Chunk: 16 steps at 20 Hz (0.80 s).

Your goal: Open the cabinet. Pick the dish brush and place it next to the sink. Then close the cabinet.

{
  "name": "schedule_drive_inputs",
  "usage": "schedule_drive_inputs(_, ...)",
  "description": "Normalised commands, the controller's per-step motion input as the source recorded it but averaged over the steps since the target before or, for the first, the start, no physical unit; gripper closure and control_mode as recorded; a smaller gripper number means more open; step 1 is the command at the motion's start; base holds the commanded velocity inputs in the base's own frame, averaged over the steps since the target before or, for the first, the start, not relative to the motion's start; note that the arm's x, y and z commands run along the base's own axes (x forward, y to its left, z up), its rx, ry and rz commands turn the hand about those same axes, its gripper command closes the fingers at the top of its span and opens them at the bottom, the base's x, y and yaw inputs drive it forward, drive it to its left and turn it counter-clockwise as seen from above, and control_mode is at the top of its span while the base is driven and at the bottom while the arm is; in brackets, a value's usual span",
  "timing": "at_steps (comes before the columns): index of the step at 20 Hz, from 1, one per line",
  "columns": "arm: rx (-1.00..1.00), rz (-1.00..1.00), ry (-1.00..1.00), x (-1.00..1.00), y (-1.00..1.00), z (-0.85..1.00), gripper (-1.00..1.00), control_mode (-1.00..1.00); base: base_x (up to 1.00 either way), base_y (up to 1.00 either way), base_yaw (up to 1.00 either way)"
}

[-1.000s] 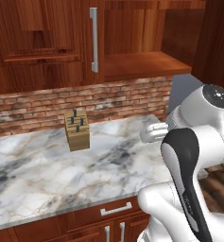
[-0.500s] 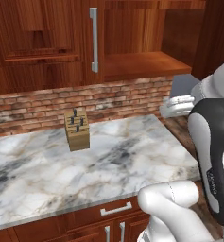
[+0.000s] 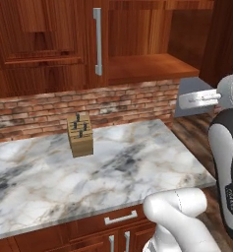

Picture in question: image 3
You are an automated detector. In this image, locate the wooden open shelf cabinet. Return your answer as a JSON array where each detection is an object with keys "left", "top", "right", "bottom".
[{"left": 107, "top": 0, "right": 201, "bottom": 87}]

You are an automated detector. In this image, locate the silver cabinet door handle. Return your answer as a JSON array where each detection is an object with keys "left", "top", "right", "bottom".
[{"left": 92, "top": 7, "right": 103, "bottom": 77}]

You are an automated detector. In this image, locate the wooden knife block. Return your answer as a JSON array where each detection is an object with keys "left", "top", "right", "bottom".
[{"left": 66, "top": 112, "right": 94, "bottom": 158}]

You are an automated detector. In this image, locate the tall dark wooden cabinet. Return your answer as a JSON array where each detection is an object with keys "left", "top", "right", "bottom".
[{"left": 199, "top": 0, "right": 233, "bottom": 89}]

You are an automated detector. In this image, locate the wooden base cabinet door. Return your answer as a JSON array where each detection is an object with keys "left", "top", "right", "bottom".
[
  {"left": 68, "top": 229, "right": 119, "bottom": 252},
  {"left": 117, "top": 221, "right": 157, "bottom": 252}
]

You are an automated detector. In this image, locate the wooden drawer front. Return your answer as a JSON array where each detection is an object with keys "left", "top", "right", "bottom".
[{"left": 67, "top": 204, "right": 155, "bottom": 242}]

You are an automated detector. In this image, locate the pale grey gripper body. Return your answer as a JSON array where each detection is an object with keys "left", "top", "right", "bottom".
[{"left": 179, "top": 89, "right": 222, "bottom": 110}]

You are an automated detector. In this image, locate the silver base cabinet handle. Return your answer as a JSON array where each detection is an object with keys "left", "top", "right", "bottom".
[
  {"left": 123, "top": 230, "right": 132, "bottom": 252},
  {"left": 108, "top": 234, "right": 116, "bottom": 252}
]

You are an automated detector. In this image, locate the wooden base cabinet panel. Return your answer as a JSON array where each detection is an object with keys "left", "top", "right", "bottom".
[{"left": 13, "top": 223, "right": 71, "bottom": 252}]

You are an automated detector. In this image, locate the silver drawer handle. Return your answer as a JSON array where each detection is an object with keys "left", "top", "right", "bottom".
[{"left": 103, "top": 210, "right": 139, "bottom": 226}]

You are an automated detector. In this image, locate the wooden wall cabinet door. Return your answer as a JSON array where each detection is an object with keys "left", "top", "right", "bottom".
[{"left": 0, "top": 0, "right": 110, "bottom": 99}]

